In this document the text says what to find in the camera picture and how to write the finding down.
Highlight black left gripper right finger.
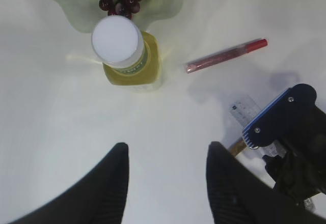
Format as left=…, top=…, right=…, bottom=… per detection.
left=206, top=142, right=325, bottom=223

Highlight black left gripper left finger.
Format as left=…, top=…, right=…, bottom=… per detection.
left=14, top=143, right=129, bottom=223

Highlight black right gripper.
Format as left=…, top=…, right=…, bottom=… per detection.
left=263, top=106, right=325, bottom=209

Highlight clear plastic ruler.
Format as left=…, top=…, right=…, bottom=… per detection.
left=229, top=95, right=261, bottom=128

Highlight green tea bottle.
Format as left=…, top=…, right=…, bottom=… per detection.
left=91, top=15, right=161, bottom=92

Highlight gold marker pen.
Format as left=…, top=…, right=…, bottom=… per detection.
left=228, top=138, right=247, bottom=157

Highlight red marker pen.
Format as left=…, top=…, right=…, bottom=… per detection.
left=184, top=39, right=268, bottom=74

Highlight light green wavy plate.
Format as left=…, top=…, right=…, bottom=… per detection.
left=43, top=0, right=188, bottom=34

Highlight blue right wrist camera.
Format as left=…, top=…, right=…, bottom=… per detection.
left=242, top=83, right=317, bottom=147

